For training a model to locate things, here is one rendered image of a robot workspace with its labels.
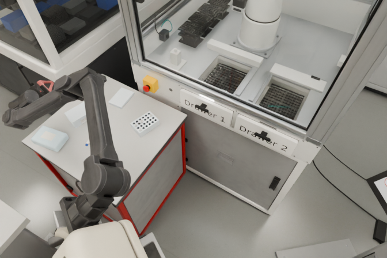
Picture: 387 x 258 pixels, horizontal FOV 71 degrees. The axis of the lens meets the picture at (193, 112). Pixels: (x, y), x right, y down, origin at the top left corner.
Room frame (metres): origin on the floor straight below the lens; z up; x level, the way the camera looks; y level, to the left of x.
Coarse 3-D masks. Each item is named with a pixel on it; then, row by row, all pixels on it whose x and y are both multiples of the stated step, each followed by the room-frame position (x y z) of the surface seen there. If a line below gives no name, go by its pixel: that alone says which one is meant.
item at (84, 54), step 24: (24, 0) 1.11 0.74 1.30; (120, 24) 1.55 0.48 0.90; (0, 48) 1.33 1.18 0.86; (48, 48) 1.11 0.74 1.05; (72, 48) 1.23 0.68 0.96; (96, 48) 1.34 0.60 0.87; (120, 48) 1.54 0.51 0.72; (0, 72) 1.69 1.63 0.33; (24, 72) 1.45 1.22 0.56; (48, 72) 1.11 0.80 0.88; (72, 72) 1.16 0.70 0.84; (96, 72) 1.32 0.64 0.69; (120, 72) 1.49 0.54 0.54
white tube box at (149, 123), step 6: (144, 114) 0.89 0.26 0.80; (138, 120) 0.85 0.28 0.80; (144, 120) 0.85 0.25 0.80; (150, 120) 0.86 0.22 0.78; (156, 120) 0.86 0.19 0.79; (132, 126) 0.81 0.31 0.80; (138, 126) 0.81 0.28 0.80; (144, 126) 0.81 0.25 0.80; (150, 126) 0.81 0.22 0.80; (156, 126) 0.84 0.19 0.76; (138, 132) 0.78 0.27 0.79; (144, 132) 0.79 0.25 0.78
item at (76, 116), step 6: (72, 108) 0.91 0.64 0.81; (78, 108) 0.91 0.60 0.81; (84, 108) 0.91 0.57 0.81; (66, 114) 0.87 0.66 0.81; (72, 114) 0.87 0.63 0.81; (78, 114) 0.87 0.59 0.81; (84, 114) 0.87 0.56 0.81; (72, 120) 0.83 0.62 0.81; (78, 120) 0.84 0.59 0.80; (84, 120) 0.86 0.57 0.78; (78, 126) 0.83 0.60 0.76
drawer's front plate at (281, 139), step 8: (240, 120) 0.77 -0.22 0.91; (248, 120) 0.76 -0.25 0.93; (248, 128) 0.75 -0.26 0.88; (256, 128) 0.73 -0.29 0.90; (264, 128) 0.72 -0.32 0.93; (256, 136) 0.73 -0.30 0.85; (272, 136) 0.69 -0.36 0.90; (280, 136) 0.68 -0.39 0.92; (288, 136) 0.67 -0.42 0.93; (272, 144) 0.69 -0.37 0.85; (280, 144) 0.67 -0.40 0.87; (288, 144) 0.66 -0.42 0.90; (296, 144) 0.64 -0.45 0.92; (288, 152) 0.65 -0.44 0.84
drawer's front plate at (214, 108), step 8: (184, 96) 0.93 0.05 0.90; (192, 96) 0.91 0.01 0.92; (184, 104) 0.93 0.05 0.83; (200, 104) 0.88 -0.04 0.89; (208, 104) 0.86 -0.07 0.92; (216, 104) 0.85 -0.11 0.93; (200, 112) 0.88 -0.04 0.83; (216, 112) 0.84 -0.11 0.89; (224, 112) 0.82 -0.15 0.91; (232, 112) 0.81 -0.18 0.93; (216, 120) 0.84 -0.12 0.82; (224, 120) 0.81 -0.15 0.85
